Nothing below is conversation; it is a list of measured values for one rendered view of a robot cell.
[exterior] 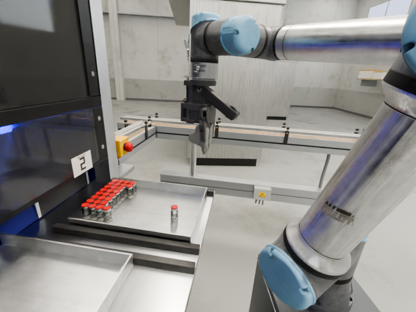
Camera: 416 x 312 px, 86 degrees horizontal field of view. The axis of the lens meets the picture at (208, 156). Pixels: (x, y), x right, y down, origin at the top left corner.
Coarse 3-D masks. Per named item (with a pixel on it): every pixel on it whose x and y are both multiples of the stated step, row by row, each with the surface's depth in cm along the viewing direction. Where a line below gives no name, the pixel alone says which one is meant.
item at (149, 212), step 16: (144, 192) 81; (160, 192) 81; (176, 192) 82; (192, 192) 81; (128, 208) 71; (144, 208) 71; (160, 208) 72; (192, 208) 73; (80, 224) 60; (96, 224) 59; (112, 224) 58; (128, 224) 64; (144, 224) 64; (160, 224) 64; (176, 224) 65; (192, 224) 65; (176, 240) 56; (192, 240) 58
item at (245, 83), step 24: (168, 0) 268; (192, 0) 252; (216, 0) 253; (240, 0) 253; (264, 0) 254; (264, 24) 266; (240, 72) 283; (264, 72) 286; (240, 96) 294; (264, 96) 296; (216, 120) 303; (240, 120) 306; (264, 120) 308; (216, 144) 315
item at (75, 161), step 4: (88, 152) 70; (80, 156) 67; (84, 156) 69; (88, 156) 71; (72, 160) 64; (76, 160) 66; (80, 160) 67; (88, 160) 71; (72, 164) 64; (76, 164) 66; (84, 164) 69; (88, 164) 71; (72, 168) 64; (76, 168) 66; (80, 168) 68; (88, 168) 71; (76, 172) 66; (80, 172) 68; (76, 176) 66
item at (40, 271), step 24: (24, 240) 53; (48, 240) 52; (0, 264) 49; (24, 264) 49; (48, 264) 50; (72, 264) 50; (96, 264) 50; (120, 264) 50; (0, 288) 44; (24, 288) 44; (48, 288) 44; (72, 288) 44; (96, 288) 45; (120, 288) 45
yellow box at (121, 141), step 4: (116, 136) 93; (120, 136) 93; (124, 136) 94; (116, 140) 88; (120, 140) 89; (124, 140) 91; (128, 140) 95; (116, 144) 89; (120, 144) 89; (124, 144) 91; (116, 148) 89; (120, 148) 89; (124, 148) 91; (120, 152) 90; (124, 152) 92; (120, 156) 90
